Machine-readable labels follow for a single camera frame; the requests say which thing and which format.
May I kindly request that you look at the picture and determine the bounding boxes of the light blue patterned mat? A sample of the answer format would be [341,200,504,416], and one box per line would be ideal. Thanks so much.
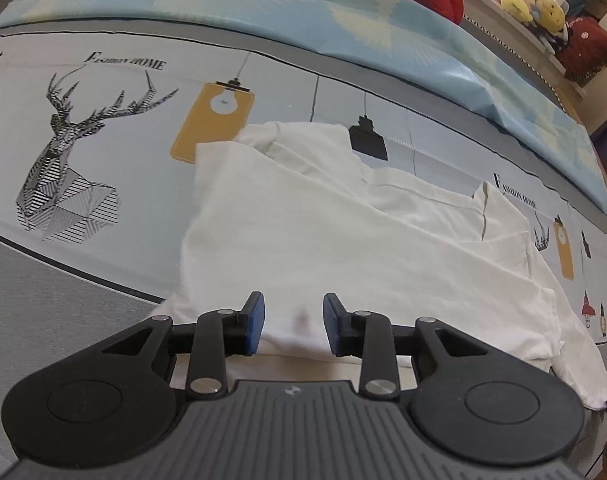
[0,0,607,217]

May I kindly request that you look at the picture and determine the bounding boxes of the deer print bed sheet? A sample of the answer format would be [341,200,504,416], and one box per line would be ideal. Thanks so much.
[0,20,607,480]

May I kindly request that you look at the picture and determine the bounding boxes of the yellow round face plush toy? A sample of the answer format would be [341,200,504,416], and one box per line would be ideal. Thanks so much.
[532,0,570,36]

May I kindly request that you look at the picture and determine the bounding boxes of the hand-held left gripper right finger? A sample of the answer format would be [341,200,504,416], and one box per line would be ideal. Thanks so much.
[323,292,484,400]

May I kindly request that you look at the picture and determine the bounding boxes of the yellow plush toys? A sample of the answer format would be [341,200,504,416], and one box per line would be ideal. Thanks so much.
[456,0,584,98]

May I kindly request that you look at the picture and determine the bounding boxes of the dark red cushion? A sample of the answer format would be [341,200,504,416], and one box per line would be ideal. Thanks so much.
[553,15,607,83]

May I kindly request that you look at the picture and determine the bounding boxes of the white t-shirt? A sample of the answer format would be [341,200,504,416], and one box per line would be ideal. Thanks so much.
[161,121,607,411]

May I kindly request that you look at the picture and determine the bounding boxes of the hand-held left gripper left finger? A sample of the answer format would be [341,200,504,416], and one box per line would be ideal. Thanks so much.
[104,291,265,401]

